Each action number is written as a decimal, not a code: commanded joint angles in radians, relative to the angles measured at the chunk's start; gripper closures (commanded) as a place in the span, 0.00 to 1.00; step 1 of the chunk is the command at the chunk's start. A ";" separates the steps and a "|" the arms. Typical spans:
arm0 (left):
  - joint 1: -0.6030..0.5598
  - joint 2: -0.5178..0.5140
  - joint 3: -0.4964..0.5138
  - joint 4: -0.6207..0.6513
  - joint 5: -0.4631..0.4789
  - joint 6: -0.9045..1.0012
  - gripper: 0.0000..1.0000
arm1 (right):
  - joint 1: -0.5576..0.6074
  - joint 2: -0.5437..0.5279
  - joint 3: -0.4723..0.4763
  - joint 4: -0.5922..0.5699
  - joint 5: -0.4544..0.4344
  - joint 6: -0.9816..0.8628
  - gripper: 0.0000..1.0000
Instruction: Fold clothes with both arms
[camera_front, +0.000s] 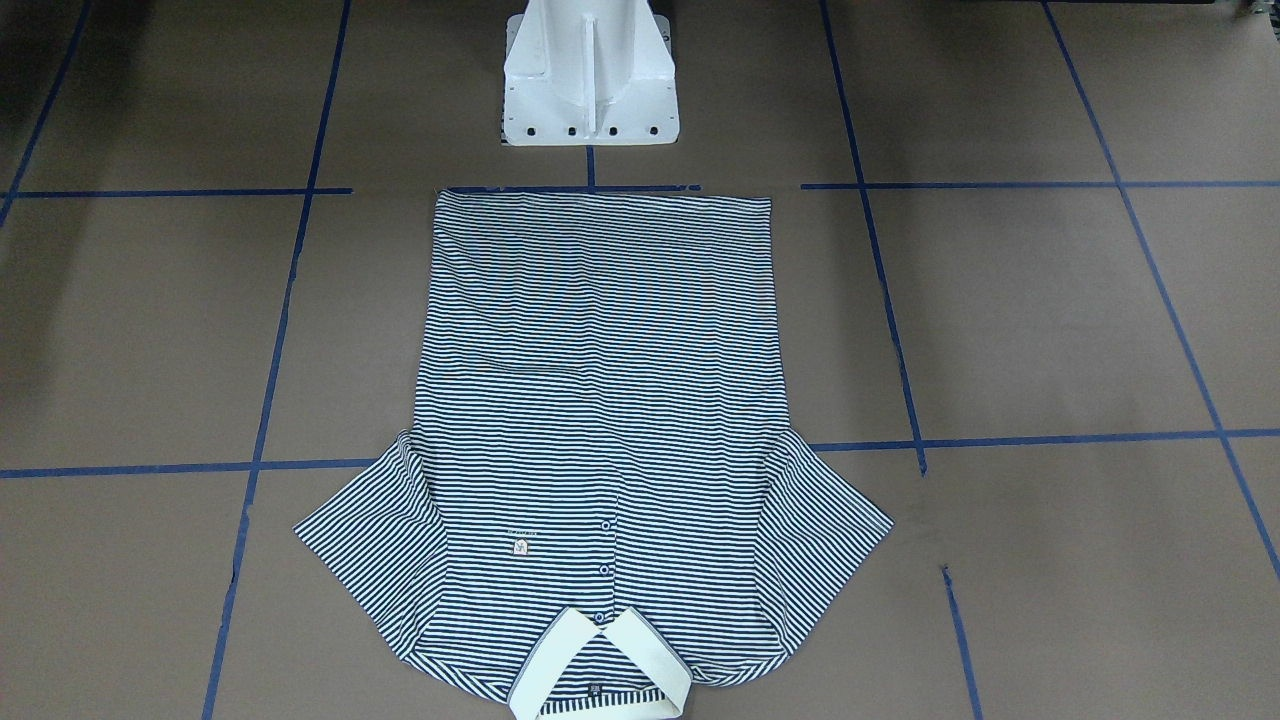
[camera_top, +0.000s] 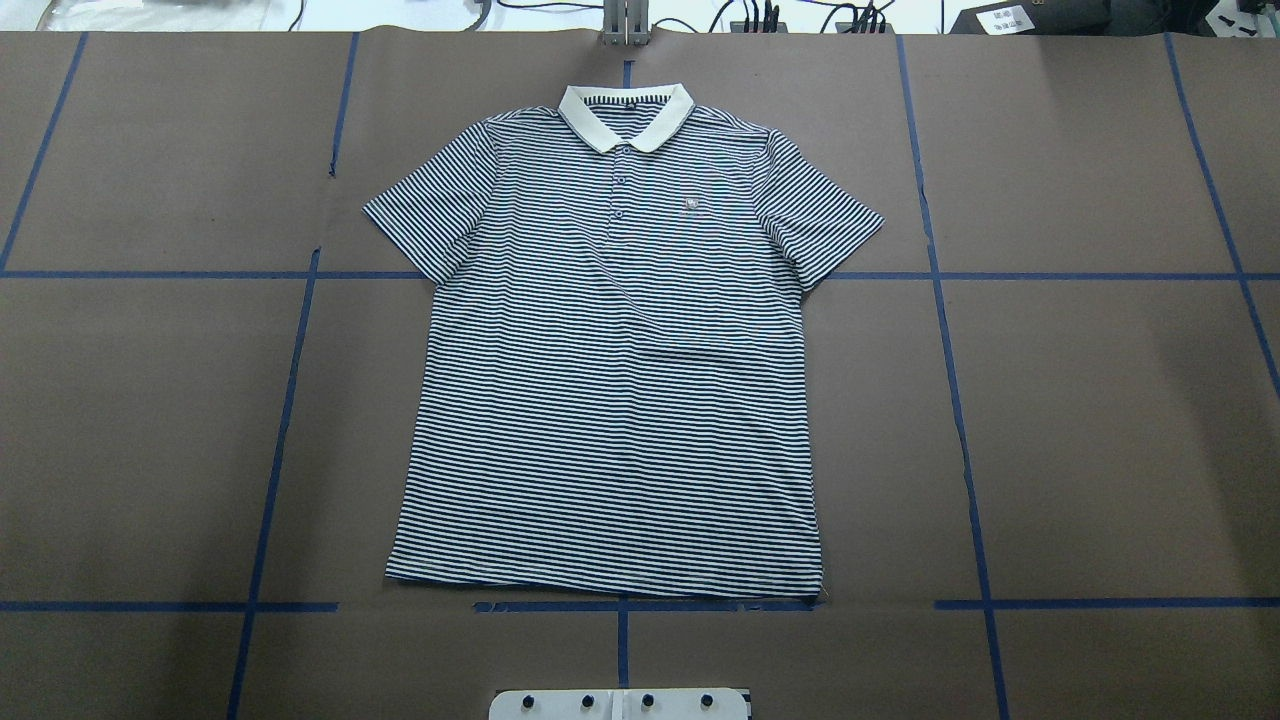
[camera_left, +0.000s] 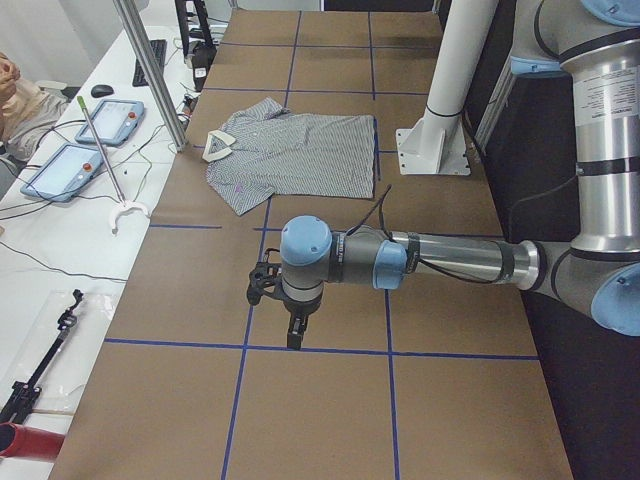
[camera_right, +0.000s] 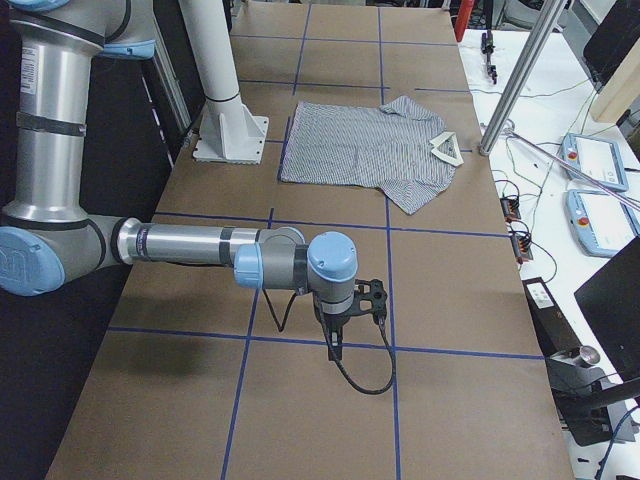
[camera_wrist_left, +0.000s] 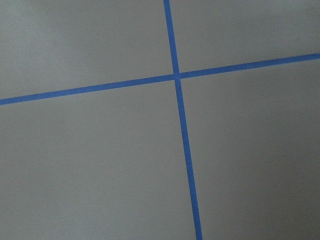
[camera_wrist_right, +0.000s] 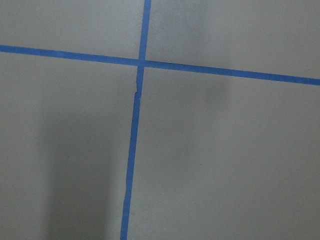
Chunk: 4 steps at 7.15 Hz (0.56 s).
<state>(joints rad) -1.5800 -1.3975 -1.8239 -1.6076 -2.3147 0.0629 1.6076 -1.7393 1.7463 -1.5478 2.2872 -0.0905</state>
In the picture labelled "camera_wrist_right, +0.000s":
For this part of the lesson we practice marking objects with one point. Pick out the long blue tape strip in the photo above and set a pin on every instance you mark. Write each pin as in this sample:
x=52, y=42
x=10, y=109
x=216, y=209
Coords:
x=135, y=120

